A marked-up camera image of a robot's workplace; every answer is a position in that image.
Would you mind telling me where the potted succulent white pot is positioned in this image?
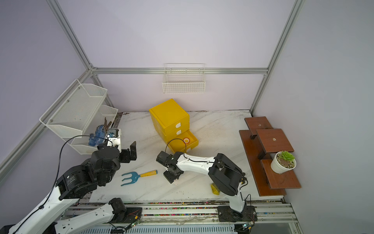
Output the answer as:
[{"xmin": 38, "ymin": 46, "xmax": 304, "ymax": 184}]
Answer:
[{"xmin": 270, "ymin": 151, "xmax": 297, "ymax": 175}]

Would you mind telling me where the brown wooden stepped shelf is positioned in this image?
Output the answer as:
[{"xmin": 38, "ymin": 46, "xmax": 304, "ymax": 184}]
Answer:
[{"xmin": 239, "ymin": 117, "xmax": 302, "ymax": 197}]

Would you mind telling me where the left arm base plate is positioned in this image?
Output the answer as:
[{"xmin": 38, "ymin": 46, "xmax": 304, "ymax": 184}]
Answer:
[{"xmin": 108, "ymin": 198, "xmax": 143, "ymax": 224}]

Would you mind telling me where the teal garden fork yellow handle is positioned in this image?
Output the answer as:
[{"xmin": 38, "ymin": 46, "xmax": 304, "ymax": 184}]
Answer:
[{"xmin": 121, "ymin": 170, "xmax": 158, "ymax": 186}]

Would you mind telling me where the yellow drawer cabinet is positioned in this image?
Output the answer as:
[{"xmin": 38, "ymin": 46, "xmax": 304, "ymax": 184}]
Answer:
[{"xmin": 149, "ymin": 99, "xmax": 199, "ymax": 153}]

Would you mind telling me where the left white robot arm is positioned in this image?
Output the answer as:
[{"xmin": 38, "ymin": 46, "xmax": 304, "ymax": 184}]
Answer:
[{"xmin": 1, "ymin": 138, "xmax": 137, "ymax": 234}]

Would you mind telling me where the white mesh two-tier shelf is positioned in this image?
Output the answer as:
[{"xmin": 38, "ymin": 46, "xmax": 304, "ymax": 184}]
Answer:
[{"xmin": 40, "ymin": 80, "xmax": 118, "ymax": 155}]

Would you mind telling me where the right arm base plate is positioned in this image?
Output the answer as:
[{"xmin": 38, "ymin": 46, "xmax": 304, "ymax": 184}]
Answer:
[{"xmin": 217, "ymin": 205, "xmax": 258, "ymax": 222}]

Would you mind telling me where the aluminium frame rail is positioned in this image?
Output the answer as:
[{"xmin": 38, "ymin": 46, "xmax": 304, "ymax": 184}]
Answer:
[{"xmin": 1, "ymin": 1, "xmax": 304, "ymax": 182}]

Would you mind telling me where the blue item in shelf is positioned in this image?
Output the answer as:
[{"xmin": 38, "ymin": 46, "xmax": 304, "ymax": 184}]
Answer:
[{"xmin": 88, "ymin": 125, "xmax": 106, "ymax": 147}]

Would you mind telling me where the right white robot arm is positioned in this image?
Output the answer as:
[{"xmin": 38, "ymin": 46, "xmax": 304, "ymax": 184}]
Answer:
[{"xmin": 156, "ymin": 150, "xmax": 248, "ymax": 216}]

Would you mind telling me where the yellow black rubber glove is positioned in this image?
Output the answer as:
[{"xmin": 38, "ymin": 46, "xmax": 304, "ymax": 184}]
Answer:
[{"xmin": 210, "ymin": 183, "xmax": 220, "ymax": 196}]

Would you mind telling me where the white wire wall basket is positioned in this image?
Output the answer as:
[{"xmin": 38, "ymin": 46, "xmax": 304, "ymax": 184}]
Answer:
[{"xmin": 162, "ymin": 63, "xmax": 206, "ymax": 94}]

